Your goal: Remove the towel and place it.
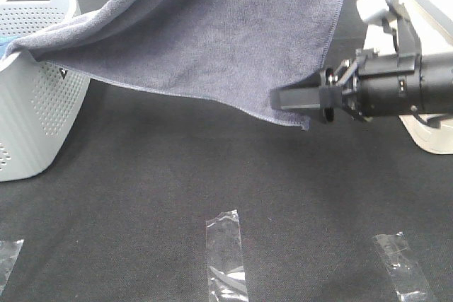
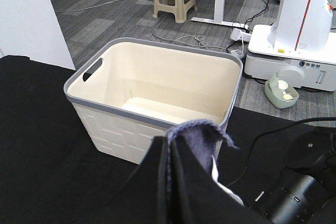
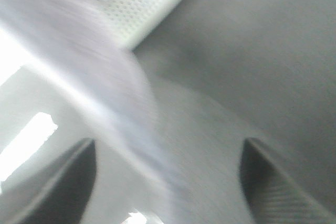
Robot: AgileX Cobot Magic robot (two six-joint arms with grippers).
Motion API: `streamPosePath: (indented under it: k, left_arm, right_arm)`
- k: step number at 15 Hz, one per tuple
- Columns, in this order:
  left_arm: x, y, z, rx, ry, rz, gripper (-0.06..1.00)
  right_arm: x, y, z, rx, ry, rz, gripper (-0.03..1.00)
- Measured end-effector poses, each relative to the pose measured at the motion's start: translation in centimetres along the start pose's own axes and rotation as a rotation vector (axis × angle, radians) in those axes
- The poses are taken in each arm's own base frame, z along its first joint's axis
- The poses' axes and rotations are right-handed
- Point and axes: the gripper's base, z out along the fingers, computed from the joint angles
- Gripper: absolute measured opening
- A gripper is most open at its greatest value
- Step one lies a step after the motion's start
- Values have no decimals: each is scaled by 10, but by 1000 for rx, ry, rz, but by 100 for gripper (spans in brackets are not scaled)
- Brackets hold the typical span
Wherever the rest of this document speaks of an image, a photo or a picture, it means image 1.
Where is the black fabric table cover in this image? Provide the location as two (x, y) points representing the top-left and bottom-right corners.
(1, 0), (452, 301)

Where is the light blue cloth in basket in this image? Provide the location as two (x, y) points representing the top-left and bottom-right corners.
(0, 37), (16, 58)

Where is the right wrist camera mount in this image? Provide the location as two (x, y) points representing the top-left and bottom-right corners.
(356, 0), (422, 71)

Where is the white plastic storage box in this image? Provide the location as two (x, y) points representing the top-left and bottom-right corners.
(355, 0), (453, 156)

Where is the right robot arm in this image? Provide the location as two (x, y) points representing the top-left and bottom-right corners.
(270, 50), (452, 129)

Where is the grey perforated laundry basket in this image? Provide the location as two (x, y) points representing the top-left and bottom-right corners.
(1, 0), (90, 182)

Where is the clear tape strip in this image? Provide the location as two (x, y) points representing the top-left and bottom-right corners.
(206, 210), (249, 301)
(373, 232), (437, 302)
(0, 239), (24, 294)

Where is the right clear tape strip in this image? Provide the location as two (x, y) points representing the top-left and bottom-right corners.
(373, 232), (437, 302)

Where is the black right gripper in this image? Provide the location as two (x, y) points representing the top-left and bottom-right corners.
(270, 49), (421, 122)

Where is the dark blue-grey towel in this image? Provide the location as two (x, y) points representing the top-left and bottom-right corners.
(6, 0), (343, 129)

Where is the left clear tape strip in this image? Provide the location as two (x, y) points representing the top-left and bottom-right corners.
(0, 239), (24, 294)

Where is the middle clear tape strip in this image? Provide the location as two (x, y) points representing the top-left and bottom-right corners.
(206, 210), (249, 301)

